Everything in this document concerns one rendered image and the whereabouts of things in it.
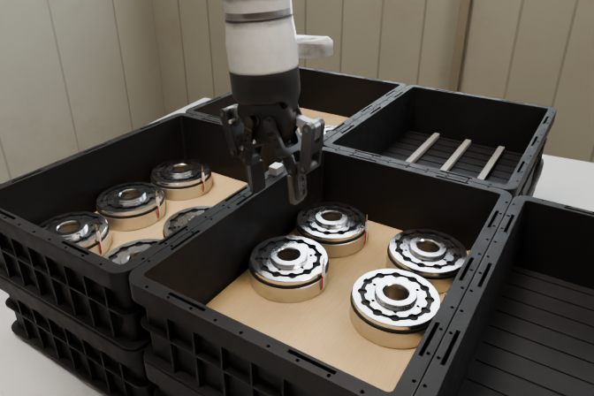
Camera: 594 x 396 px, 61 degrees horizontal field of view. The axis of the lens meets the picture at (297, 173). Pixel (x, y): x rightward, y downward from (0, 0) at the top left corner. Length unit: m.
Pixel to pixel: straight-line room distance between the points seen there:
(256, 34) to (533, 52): 2.01
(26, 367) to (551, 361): 0.67
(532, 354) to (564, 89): 1.93
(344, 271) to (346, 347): 0.14
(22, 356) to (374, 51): 2.10
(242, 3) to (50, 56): 2.28
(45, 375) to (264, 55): 0.53
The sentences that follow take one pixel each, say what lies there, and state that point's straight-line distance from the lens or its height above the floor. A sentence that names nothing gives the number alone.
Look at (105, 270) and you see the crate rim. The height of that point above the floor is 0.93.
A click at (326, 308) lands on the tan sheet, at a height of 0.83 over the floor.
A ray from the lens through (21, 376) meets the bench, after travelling 0.82.
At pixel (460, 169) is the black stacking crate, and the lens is 1.01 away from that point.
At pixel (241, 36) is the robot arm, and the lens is 0.52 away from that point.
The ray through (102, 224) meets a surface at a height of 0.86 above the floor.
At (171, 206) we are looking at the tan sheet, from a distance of 0.86.
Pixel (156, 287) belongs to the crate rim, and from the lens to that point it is 0.52.
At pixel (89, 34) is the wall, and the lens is 2.90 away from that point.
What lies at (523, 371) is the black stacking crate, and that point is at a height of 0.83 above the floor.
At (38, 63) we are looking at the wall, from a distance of 2.71.
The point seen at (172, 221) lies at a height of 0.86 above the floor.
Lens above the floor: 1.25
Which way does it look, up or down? 26 degrees down
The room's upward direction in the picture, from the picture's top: straight up
